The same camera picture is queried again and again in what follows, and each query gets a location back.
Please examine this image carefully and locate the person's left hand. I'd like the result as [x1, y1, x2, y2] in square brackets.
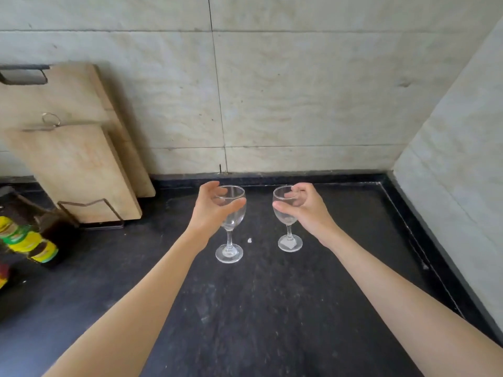
[182, 181, 248, 252]

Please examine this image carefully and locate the person's right hand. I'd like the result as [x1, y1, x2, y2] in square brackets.
[271, 182, 344, 249]

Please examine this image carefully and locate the wine glass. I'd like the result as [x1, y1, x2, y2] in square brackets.
[271, 185, 304, 254]
[214, 184, 248, 265]

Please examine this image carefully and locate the person's right forearm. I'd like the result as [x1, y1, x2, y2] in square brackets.
[320, 227, 503, 377]

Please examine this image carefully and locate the person's left forearm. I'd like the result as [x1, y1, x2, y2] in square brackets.
[43, 231, 209, 377]

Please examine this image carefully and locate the black stone countertop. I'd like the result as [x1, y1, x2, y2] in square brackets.
[0, 173, 503, 377]

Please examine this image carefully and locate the small wooden cutting board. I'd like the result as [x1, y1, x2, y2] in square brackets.
[1, 113, 144, 225]

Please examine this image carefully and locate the dark sauce bottle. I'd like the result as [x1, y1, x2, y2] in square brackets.
[12, 191, 81, 258]

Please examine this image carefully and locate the bottle yellow green label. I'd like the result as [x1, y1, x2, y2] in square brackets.
[0, 215, 60, 266]

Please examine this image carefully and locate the large wooden cutting board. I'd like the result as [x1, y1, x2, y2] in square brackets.
[0, 62, 157, 199]

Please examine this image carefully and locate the metal wire board rack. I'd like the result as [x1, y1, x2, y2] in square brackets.
[56, 198, 126, 230]

